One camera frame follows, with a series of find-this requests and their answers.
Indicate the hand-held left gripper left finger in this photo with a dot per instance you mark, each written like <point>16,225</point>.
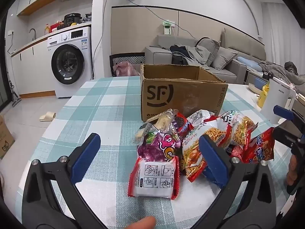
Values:
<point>85,157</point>

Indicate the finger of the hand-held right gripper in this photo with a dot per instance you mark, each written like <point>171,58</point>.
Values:
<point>283,112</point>
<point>284,133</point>

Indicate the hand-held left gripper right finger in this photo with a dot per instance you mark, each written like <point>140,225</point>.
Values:
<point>214,159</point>

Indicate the large noodle snack packet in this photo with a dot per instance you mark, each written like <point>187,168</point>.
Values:
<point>193,152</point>

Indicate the red snack packet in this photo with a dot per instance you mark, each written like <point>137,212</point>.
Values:
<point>261,148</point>

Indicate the small noodle snack packet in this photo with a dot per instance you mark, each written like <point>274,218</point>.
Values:
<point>241,128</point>

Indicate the silver purple-edged snack packet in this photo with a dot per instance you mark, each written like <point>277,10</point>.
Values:
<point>200,118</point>

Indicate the red cookie packet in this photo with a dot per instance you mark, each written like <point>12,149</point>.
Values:
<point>182,124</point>

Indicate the purple snack packet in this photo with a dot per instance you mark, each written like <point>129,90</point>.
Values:
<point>159,148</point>

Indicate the white red-edged snack packet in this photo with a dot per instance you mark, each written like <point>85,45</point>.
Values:
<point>153,179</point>

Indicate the clear cracker packet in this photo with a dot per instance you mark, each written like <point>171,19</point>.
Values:
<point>162,121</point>

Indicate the brown cardboard box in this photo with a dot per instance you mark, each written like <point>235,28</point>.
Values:
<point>181,95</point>

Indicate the person's right hand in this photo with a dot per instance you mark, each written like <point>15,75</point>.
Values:
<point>292,169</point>

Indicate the person's left hand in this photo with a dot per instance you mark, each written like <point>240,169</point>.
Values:
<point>141,223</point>

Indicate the white electric kettle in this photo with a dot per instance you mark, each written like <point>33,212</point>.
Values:
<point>276,100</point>

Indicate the yellow bag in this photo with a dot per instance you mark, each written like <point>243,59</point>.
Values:
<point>262,96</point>

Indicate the grey blanket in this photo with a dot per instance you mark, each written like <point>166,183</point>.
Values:
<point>276,71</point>

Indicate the teal checkered tablecloth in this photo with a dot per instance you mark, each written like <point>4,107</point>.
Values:
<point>112,114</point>

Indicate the beige slipper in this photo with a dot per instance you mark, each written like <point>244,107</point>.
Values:
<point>47,116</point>

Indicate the light blue pillow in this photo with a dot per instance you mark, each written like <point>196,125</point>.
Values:
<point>249,63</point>

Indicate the white curtain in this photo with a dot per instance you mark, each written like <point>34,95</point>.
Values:
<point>281,33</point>

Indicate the grey pillow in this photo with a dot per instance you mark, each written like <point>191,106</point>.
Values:
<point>224,58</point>
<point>209,50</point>

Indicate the floor cardboard box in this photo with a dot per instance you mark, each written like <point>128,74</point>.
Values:
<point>6,138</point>

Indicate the stick vacuum cleaner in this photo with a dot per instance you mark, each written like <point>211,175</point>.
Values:
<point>14,95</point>

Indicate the white washing machine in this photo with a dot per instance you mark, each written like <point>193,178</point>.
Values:
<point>71,62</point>

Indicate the pink plastic bag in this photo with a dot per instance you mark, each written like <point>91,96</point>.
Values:
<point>125,69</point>

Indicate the white lower kitchen cabinet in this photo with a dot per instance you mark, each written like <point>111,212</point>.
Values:
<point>35,71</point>

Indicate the black patterned chair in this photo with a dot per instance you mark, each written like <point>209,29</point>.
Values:
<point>126,58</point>

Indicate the dark clothes pile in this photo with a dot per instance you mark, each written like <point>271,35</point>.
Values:
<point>178,53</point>

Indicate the grey sofa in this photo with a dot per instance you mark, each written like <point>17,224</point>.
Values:
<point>157,54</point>

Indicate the kitchen counter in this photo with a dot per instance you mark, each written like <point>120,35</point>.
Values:
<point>38,39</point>

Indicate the yellow bottle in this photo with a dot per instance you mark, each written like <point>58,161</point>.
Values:
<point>47,29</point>

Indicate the red box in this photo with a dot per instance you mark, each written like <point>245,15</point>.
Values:
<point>57,26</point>

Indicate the silver faucet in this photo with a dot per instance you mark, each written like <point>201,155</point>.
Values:
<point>32,32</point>

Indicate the black pressure cooker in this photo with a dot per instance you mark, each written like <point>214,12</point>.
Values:
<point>72,19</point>

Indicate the upper kitchen cabinet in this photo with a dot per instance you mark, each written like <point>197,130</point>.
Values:
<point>35,3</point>

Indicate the wall socket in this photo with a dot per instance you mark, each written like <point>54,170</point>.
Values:
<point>11,32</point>

